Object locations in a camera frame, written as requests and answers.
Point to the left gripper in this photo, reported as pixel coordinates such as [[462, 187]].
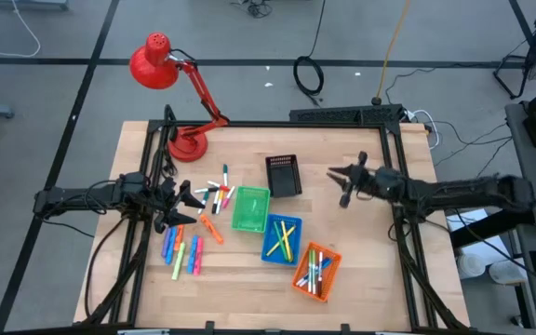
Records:
[[166, 200]]

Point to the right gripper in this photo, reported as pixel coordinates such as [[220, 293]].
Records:
[[363, 181]]

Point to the white marker green cap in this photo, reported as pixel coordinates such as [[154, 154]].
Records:
[[225, 174], [204, 202]]

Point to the orange highlighter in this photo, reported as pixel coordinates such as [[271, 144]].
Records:
[[212, 229], [179, 237]]

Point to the white marker black cap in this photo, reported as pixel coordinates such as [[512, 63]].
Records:
[[212, 190], [215, 205]]

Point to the purple highlighter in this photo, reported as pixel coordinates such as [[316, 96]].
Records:
[[166, 242]]

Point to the white marker orange cap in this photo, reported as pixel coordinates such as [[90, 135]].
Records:
[[220, 200]]

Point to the blue highlighter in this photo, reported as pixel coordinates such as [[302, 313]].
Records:
[[171, 246], [192, 255]]

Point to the white marker red cap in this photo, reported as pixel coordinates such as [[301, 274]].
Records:
[[320, 284], [223, 188]]

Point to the white marker pink cap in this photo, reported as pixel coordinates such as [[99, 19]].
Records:
[[229, 197]]

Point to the pale yellow-green highlighter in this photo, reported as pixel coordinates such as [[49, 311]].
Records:
[[178, 261]]

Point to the green plastic basket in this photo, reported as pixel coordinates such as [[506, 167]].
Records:
[[250, 209]]

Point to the thin green pen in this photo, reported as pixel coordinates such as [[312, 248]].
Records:
[[277, 229]]

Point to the thin yellow pen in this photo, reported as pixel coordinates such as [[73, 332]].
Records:
[[279, 243], [288, 246]]

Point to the blue plastic basket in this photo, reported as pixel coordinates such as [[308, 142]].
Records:
[[272, 230]]

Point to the white marker blue cap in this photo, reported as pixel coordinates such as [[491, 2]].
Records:
[[324, 265]]

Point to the orange plastic basket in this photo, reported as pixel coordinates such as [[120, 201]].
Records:
[[329, 279]]

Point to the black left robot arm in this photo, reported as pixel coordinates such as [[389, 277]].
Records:
[[77, 194]]

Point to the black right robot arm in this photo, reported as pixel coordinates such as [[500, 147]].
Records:
[[459, 193]]

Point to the pink highlighter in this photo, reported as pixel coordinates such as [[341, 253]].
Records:
[[198, 257]]

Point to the black plastic basket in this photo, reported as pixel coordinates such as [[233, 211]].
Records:
[[284, 179]]

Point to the black perforated box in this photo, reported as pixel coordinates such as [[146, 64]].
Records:
[[342, 114]]

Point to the red desk lamp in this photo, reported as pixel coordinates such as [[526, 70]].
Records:
[[154, 70]]

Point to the white round container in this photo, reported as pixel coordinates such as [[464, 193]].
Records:
[[504, 272], [470, 266]]

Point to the white paper sheet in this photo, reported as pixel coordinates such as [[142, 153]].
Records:
[[482, 246]]

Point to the black aluminium table frame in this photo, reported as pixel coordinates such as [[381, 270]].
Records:
[[272, 124]]

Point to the silver aluminium bracket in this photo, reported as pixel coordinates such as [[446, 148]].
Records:
[[142, 332]]

